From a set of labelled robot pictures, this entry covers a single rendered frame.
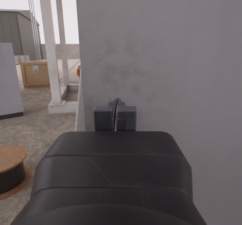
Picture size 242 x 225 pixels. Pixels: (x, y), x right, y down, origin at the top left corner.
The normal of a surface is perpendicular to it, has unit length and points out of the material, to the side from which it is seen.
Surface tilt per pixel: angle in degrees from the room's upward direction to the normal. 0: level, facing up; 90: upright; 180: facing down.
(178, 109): 90
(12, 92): 90
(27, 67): 90
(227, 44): 90
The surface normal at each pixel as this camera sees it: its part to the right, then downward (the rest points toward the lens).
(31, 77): 0.33, 0.27
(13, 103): 0.55, 0.23
